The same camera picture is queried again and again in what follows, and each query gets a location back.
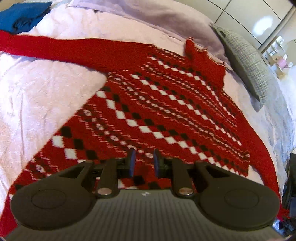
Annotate blue folded garment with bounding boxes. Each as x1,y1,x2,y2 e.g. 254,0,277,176
0,1,52,35

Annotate white glossy wardrobe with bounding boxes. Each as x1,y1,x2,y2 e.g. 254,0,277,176
180,0,295,49

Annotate dark navy garment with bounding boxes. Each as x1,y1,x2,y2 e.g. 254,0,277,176
282,153,295,209

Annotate lilac pillow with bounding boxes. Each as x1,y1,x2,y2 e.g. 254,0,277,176
69,1,232,70

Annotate grey checked pillow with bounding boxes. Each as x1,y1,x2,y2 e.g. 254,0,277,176
210,23,272,108

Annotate red argyle knit sweater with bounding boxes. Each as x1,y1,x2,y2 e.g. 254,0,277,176
1,32,287,240

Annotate pink fluffy blanket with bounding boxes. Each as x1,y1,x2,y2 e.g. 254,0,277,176
0,1,265,209

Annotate white shelf with items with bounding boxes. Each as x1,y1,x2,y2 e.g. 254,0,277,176
262,36,295,79

